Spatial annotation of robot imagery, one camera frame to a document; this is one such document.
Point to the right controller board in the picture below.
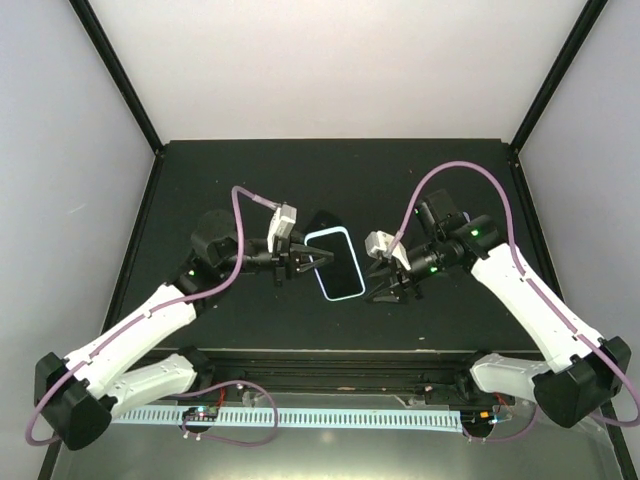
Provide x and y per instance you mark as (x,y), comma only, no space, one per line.
(482,417)

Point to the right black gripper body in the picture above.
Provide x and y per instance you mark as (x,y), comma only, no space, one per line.
(408,281)

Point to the right black frame post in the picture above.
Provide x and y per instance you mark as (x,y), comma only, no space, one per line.
(580,31)

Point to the light blue cased phone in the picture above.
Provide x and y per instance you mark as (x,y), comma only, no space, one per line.
(340,279)

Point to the left black frame post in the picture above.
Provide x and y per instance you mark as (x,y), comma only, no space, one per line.
(109,57)

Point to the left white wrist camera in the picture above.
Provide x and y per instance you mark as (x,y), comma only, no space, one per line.
(281,225)

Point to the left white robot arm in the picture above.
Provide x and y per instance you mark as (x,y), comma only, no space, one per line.
(79,394)

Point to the black cased phone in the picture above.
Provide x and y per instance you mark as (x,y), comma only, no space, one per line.
(322,220)

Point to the black frame post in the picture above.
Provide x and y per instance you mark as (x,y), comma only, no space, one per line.
(109,57)
(580,31)

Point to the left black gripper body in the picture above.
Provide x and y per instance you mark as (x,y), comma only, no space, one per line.
(281,259)

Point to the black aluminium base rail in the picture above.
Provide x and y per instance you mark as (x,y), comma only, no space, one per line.
(439,378)

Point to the left controller board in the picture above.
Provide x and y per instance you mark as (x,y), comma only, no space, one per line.
(200,414)

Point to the controller board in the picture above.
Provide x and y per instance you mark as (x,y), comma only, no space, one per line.
(200,414)
(482,417)

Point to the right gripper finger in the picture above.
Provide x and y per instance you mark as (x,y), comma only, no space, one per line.
(386,293)
(381,268)

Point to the white slotted cable duct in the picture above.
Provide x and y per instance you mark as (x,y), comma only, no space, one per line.
(306,418)

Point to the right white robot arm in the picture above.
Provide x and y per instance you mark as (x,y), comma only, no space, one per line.
(580,368)

